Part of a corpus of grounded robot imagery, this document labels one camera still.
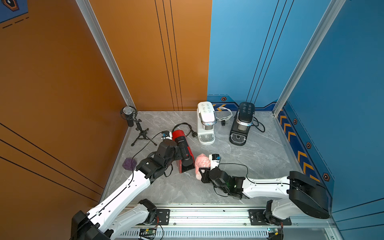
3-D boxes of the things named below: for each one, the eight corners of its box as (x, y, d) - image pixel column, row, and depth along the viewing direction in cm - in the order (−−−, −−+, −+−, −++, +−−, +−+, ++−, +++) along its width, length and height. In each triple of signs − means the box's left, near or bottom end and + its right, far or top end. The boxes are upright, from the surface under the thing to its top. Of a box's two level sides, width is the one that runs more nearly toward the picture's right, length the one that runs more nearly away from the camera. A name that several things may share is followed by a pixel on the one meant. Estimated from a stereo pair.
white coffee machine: (197, 144, 103) (197, 122, 85) (197, 124, 115) (197, 101, 97) (213, 144, 103) (217, 122, 85) (212, 124, 115) (214, 101, 97)
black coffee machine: (228, 143, 104) (234, 120, 86) (233, 123, 115) (240, 100, 97) (242, 147, 102) (252, 125, 83) (246, 127, 113) (256, 103, 95)
